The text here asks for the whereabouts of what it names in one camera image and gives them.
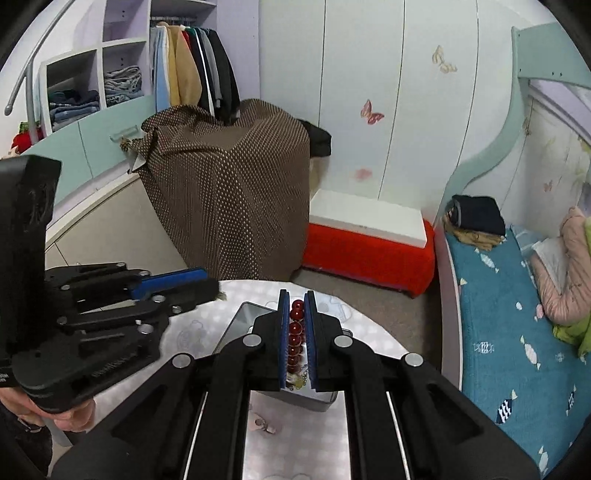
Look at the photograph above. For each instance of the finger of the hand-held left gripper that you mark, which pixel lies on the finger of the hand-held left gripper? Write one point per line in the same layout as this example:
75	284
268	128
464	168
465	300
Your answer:
194	294
171	279

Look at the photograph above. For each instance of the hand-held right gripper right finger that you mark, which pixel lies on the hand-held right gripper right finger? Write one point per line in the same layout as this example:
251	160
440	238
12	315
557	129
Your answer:
312	344

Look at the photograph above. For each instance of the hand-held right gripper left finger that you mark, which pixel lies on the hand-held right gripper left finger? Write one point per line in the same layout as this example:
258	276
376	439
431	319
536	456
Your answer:
282	344

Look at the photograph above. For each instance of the silver metal box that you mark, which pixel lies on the silver metal box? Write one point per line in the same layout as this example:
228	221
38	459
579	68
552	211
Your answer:
240	323

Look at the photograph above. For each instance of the person's left hand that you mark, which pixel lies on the person's left hand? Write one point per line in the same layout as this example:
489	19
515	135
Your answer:
74	415

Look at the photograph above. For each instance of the small silver trinket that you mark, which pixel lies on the small silver trinket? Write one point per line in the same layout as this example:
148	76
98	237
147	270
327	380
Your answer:
264	424

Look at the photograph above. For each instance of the red plush toy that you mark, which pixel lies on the red plush toy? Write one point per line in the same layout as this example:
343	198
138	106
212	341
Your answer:
23	138

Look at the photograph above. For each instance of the teal cabinet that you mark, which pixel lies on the teal cabinet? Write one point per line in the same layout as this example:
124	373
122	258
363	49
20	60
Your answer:
92	147

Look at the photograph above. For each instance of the red box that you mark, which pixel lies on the red box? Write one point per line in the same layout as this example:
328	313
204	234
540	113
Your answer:
369	261

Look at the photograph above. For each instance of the brown dotted cloth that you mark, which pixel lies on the brown dotted cloth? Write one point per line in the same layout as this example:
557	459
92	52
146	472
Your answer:
231	194

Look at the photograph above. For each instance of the blue folded clothes stack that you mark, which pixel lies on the blue folded clothes stack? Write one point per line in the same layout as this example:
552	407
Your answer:
74	108

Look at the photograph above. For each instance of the grey metal handrail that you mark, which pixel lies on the grey metal handrail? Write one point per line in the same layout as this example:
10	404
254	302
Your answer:
27	69

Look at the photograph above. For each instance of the grey folded clothes stack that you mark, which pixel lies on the grey folded clothes stack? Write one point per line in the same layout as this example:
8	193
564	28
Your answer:
122	85

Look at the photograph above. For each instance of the faded pink butterfly sticker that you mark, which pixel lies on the faded pink butterfly sticker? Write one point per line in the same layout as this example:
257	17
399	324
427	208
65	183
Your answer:
363	174

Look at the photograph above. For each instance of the blue printed bed sheet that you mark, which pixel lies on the blue printed bed sheet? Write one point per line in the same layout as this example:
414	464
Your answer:
498	332

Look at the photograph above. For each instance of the beige folded clothes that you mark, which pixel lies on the beige folded clothes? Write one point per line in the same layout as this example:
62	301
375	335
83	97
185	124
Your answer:
475	240

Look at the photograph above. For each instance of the black bag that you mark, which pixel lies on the black bag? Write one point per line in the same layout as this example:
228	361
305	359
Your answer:
318	138

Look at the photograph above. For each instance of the light blue hanging garment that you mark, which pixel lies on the light blue hanging garment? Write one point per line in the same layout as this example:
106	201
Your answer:
161	69

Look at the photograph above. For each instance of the black hanging coat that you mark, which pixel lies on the black hanging coat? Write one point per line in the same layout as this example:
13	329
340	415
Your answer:
224	78

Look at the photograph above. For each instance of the beige hanging garment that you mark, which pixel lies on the beige hanging garment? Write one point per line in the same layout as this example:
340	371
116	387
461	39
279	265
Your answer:
182	69

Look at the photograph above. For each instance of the black folded clothes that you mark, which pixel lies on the black folded clothes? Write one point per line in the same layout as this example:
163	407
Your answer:
480	214

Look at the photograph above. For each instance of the white shelf unit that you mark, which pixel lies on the white shelf unit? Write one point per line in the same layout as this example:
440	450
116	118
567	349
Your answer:
124	27

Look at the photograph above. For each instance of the white pillow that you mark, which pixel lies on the white pillow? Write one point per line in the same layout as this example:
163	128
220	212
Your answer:
549	258

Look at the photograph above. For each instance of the green blanket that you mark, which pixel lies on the green blanket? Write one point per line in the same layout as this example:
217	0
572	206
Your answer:
575	334

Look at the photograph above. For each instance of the pink padded jacket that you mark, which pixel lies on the pink padded jacket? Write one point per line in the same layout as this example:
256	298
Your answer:
577	277

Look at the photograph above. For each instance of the white wardrobe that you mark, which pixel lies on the white wardrobe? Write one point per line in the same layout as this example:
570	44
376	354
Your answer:
360	55

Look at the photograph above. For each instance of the cream butterfly sticker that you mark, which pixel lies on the cream butterfly sticker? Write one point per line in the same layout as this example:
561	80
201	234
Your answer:
444	61

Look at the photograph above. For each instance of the teal bed frame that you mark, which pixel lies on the teal bed frame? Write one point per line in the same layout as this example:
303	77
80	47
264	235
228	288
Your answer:
503	138

